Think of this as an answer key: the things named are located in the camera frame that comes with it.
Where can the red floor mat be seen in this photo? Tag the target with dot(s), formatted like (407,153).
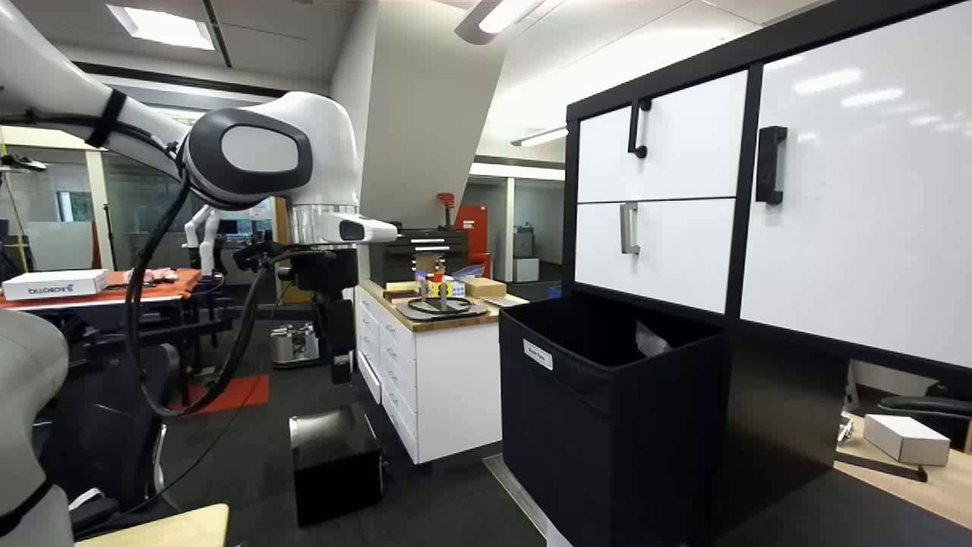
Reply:
(237,392)

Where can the rectangular ceiling light panel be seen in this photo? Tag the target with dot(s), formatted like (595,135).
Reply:
(162,25)

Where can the small white box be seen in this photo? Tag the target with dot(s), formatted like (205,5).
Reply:
(906,440)

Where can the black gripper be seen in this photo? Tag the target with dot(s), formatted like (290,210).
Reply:
(329,276)

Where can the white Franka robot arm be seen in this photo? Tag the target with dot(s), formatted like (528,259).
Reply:
(306,132)

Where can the black fabric basket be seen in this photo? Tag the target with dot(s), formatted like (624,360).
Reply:
(608,436)

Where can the long ceiling light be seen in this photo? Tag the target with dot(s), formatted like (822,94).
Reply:
(501,17)

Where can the black and white cabinet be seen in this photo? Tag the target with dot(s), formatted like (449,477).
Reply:
(778,404)

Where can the white cabinet door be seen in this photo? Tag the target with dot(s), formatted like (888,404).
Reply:
(871,203)

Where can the light wooden table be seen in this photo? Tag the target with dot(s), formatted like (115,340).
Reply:
(167,530)

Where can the red cabinet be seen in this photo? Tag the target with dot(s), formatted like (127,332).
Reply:
(476,239)

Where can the black box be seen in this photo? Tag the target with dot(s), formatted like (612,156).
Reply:
(334,461)

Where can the wooden block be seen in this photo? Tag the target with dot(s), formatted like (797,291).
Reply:
(488,286)

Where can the red table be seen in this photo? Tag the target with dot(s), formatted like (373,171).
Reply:
(154,286)

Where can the white drawer unit wooden top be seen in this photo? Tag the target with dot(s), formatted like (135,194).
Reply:
(435,383)

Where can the black printer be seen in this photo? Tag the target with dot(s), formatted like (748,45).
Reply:
(420,254)

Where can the flat white box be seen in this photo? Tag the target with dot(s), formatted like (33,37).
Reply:
(53,283)

